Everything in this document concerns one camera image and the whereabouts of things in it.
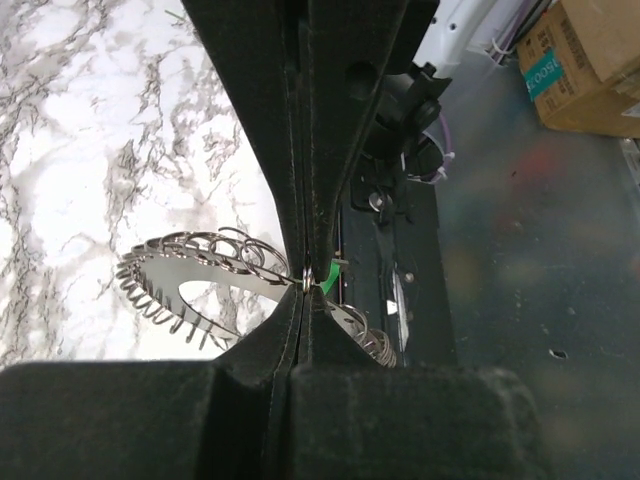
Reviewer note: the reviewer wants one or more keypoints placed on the brown cardboard box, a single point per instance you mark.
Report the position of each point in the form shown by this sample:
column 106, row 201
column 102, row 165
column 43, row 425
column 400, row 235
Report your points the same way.
column 580, row 64

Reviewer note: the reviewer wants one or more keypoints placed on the green key tag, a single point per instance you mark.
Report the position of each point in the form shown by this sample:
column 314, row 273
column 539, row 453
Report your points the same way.
column 335, row 270

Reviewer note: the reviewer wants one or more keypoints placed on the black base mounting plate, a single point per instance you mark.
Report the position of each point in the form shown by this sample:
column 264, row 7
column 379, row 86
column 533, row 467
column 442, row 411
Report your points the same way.
column 395, row 276

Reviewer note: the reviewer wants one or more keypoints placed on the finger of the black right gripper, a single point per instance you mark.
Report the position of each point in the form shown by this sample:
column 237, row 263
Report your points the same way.
column 246, row 41
column 346, row 48

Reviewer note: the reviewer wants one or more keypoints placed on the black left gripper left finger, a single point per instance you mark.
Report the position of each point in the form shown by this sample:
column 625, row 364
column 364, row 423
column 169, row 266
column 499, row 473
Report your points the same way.
column 220, row 419

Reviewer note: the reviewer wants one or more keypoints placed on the metal disc keyring organizer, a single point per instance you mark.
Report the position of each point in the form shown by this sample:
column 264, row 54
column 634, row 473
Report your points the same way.
column 181, row 280

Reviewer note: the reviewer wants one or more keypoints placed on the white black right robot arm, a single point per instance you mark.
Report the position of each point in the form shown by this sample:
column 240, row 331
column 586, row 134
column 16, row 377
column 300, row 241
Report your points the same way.
column 409, row 101

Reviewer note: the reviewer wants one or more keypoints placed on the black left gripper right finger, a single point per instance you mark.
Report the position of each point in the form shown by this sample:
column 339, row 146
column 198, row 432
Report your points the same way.
column 351, row 418

